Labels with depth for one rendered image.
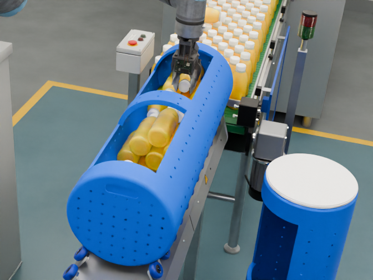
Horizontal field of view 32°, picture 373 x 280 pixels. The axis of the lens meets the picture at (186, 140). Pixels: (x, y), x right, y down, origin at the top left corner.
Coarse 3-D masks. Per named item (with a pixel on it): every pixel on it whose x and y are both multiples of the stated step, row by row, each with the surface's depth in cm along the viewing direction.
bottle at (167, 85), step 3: (171, 72) 233; (171, 75) 229; (168, 78) 227; (171, 78) 225; (165, 81) 227; (168, 81) 224; (171, 81) 223; (165, 84) 223; (168, 84) 222; (171, 84) 222; (165, 87) 222; (168, 87) 222; (171, 87) 221; (165, 90) 221; (174, 90) 221; (180, 93) 225
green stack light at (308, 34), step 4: (300, 24) 258; (300, 28) 258; (304, 28) 257; (308, 28) 256; (312, 28) 257; (300, 32) 259; (304, 32) 258; (308, 32) 257; (312, 32) 258; (300, 36) 259; (304, 36) 258; (308, 36) 258; (312, 36) 259
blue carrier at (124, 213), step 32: (160, 64) 235; (224, 64) 226; (160, 96) 191; (224, 96) 217; (128, 128) 208; (192, 128) 185; (96, 160) 179; (192, 160) 178; (96, 192) 159; (128, 192) 158; (160, 192) 157; (192, 192) 179; (96, 224) 164; (128, 224) 162; (160, 224) 160; (128, 256) 167; (160, 256) 165
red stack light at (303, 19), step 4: (304, 16) 255; (316, 16) 256; (300, 20) 258; (304, 20) 256; (308, 20) 255; (312, 20) 255; (316, 20) 257; (304, 24) 256; (308, 24) 256; (312, 24) 256
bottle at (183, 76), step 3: (201, 66) 230; (201, 69) 229; (201, 72) 228; (180, 75) 221; (183, 75) 220; (186, 75) 219; (201, 75) 228; (180, 78) 219; (183, 78) 219; (186, 78) 218; (189, 78) 218; (180, 81) 218; (189, 81) 218; (198, 81) 223
